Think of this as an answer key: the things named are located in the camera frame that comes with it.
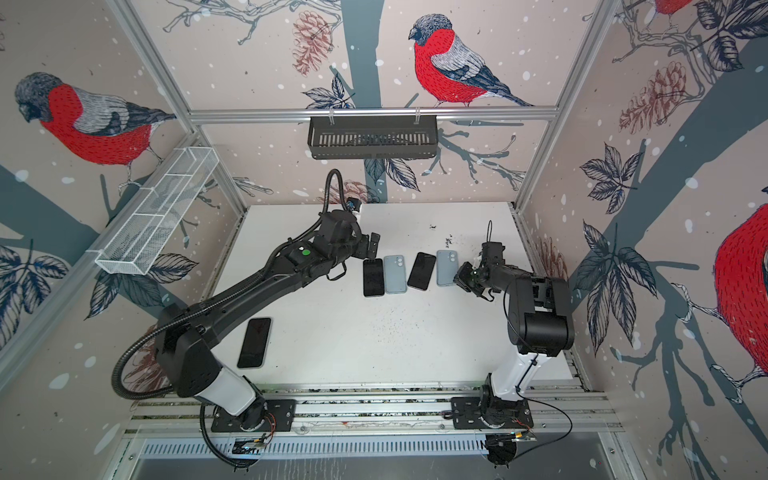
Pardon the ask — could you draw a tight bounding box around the light blue case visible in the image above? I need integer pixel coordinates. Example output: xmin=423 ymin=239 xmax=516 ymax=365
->
xmin=383 ymin=255 xmax=408 ymax=294

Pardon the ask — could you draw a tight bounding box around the bare black phone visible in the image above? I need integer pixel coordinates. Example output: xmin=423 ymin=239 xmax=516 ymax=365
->
xmin=363 ymin=258 xmax=385 ymax=297
xmin=407 ymin=252 xmax=437 ymax=291

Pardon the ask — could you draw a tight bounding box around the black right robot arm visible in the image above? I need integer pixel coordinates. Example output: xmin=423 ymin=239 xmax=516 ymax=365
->
xmin=454 ymin=241 xmax=575 ymax=417

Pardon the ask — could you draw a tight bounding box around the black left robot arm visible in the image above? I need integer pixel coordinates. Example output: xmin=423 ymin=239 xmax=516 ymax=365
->
xmin=155 ymin=210 xmax=381 ymax=424

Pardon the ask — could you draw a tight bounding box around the black phone lower left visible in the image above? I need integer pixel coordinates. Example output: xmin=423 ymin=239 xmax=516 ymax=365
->
xmin=237 ymin=317 xmax=272 ymax=369

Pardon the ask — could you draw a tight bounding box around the white mesh tray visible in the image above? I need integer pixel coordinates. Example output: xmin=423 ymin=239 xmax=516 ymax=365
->
xmin=95 ymin=146 xmax=219 ymax=275

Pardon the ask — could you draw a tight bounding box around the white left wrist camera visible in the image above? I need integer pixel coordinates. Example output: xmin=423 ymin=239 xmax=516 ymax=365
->
xmin=344 ymin=197 xmax=363 ymax=213

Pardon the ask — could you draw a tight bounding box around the black right thin cable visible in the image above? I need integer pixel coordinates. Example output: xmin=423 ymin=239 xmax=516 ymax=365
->
xmin=483 ymin=219 xmax=574 ymax=463

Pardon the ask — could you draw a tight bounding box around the black wire basket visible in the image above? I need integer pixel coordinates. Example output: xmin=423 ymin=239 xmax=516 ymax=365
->
xmin=307 ymin=115 xmax=439 ymax=160

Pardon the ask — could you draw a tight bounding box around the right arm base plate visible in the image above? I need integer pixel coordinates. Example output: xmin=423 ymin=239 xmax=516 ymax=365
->
xmin=443 ymin=397 xmax=534 ymax=430

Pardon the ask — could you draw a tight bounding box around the black left corrugated cable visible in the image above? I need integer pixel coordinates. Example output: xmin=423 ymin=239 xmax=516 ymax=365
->
xmin=111 ymin=169 xmax=349 ymax=470

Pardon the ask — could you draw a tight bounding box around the aluminium mounting rail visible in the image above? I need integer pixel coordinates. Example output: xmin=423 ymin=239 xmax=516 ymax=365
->
xmin=124 ymin=385 xmax=624 ymax=436

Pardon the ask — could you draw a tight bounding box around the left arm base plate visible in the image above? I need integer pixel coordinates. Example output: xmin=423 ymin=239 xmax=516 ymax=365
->
xmin=211 ymin=399 xmax=297 ymax=433

